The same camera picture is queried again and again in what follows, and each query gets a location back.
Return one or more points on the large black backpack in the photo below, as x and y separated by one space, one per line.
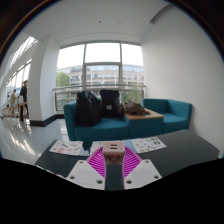
87 110

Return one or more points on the metal window railing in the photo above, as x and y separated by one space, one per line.
66 87

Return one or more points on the black backpack with label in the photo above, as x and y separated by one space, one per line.
109 103

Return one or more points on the pink charger block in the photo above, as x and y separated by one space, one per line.
113 153

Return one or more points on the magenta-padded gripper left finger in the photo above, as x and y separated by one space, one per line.
86 175

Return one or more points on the teal sofa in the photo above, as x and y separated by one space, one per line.
106 130

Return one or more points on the person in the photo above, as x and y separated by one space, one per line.
23 95
13 98

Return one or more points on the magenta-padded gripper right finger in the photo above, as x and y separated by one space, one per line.
143 175

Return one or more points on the brown jacket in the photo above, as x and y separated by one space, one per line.
134 108

